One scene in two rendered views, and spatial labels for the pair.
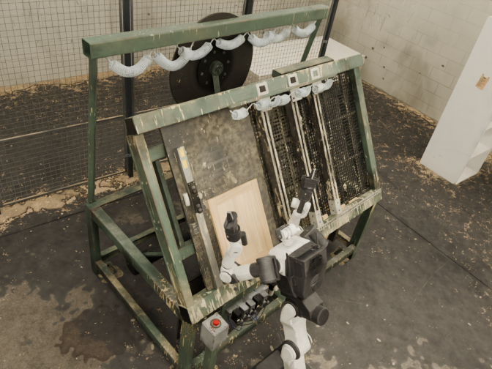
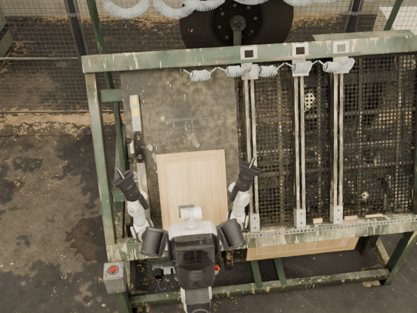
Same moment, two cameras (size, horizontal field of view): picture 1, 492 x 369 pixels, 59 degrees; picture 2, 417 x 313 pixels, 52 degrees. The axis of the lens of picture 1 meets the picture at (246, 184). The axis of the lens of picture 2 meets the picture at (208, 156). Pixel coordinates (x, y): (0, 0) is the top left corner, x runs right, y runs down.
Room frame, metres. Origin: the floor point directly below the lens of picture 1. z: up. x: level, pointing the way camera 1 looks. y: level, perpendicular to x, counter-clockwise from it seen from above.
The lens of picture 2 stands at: (0.93, -1.32, 3.24)
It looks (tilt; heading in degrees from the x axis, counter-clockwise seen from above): 44 degrees down; 42
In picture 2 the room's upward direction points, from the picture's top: straight up
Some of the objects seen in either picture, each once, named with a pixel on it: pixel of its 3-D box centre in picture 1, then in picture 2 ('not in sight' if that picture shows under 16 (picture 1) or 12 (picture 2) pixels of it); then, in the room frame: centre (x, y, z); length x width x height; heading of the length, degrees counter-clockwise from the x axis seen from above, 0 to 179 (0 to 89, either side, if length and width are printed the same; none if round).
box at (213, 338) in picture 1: (214, 332); (115, 277); (1.55, 0.03, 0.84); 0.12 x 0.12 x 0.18; 49
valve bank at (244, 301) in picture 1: (254, 303); (185, 272); (1.92, -0.20, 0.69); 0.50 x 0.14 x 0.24; 139
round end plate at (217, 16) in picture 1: (215, 67); (237, 23); (3.09, 0.38, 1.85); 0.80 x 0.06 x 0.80; 139
